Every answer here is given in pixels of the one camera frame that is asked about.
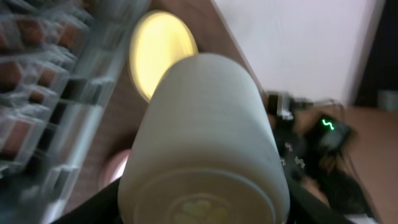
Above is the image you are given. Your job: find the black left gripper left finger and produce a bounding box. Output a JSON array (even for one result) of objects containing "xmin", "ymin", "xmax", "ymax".
[{"xmin": 52, "ymin": 179, "xmax": 123, "ymax": 224}]

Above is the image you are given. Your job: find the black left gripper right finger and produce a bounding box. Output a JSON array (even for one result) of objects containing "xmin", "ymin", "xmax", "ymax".
[{"xmin": 286, "ymin": 178, "xmax": 353, "ymax": 224}]

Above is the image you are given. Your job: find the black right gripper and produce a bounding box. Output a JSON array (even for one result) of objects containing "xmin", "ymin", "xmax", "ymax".
[{"xmin": 267, "ymin": 92, "xmax": 313, "ymax": 182}]

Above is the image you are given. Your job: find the pale green plastic cup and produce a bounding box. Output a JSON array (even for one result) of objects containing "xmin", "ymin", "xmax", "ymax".
[{"xmin": 118, "ymin": 54, "xmax": 290, "ymax": 224}]

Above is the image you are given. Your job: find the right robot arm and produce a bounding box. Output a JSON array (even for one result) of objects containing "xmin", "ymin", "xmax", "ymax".
[{"xmin": 266, "ymin": 92, "xmax": 377, "ymax": 223}]

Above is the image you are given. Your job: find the yellow plastic plate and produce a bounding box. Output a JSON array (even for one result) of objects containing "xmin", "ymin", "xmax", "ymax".
[{"xmin": 128, "ymin": 10, "xmax": 198, "ymax": 102}]

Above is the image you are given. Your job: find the grey plastic dish rack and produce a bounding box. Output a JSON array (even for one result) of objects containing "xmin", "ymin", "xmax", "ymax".
[{"xmin": 1, "ymin": 0, "xmax": 150, "ymax": 223}]

